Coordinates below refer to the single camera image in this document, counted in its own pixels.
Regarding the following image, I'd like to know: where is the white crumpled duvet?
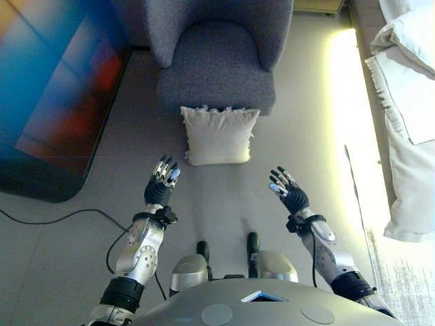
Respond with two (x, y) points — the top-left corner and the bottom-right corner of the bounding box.
(369, 13), (435, 79)

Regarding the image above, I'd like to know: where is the glossy dark reflective panel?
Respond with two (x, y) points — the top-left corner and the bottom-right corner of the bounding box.
(0, 0), (133, 204)

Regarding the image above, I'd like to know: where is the grey fabric armchair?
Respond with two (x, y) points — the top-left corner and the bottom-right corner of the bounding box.
(111, 0), (294, 118)

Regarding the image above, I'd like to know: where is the thin black floor cord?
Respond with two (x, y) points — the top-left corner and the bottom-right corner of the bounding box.
(343, 144), (378, 283)

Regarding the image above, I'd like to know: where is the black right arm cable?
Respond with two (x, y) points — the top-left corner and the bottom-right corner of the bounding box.
(305, 227), (321, 289)

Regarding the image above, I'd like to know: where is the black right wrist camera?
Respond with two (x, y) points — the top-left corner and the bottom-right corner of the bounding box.
(285, 214), (302, 234)

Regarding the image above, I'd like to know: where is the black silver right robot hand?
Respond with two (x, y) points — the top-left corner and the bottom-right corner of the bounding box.
(267, 165), (311, 212)

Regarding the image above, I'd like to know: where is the silver right robot leg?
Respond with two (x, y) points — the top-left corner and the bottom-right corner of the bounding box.
(246, 232), (300, 283)

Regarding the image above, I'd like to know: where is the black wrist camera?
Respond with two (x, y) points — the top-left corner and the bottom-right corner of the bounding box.
(154, 206), (179, 227)
(285, 214), (302, 234)

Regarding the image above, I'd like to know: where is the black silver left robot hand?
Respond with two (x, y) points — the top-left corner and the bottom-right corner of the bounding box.
(144, 154), (181, 206)

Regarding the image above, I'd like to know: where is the white fringed cushion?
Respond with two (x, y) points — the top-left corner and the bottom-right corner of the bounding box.
(179, 105), (261, 166)

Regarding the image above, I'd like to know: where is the silver left robot leg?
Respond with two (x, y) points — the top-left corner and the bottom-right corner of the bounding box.
(169, 240), (213, 298)

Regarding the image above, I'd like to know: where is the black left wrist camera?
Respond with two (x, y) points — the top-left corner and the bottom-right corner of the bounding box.
(154, 206), (179, 227)

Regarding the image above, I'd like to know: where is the silver robot leg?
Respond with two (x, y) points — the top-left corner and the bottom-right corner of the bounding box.
(169, 240), (213, 298)
(246, 232), (300, 283)

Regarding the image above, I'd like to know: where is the black floor cable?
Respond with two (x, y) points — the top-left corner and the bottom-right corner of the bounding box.
(0, 207), (168, 300)

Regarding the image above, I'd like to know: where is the light wooden nightstand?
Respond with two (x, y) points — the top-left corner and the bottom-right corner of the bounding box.
(292, 0), (346, 16)

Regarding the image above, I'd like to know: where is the white fringed bed throw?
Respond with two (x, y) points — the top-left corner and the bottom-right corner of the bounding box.
(364, 54), (435, 242)

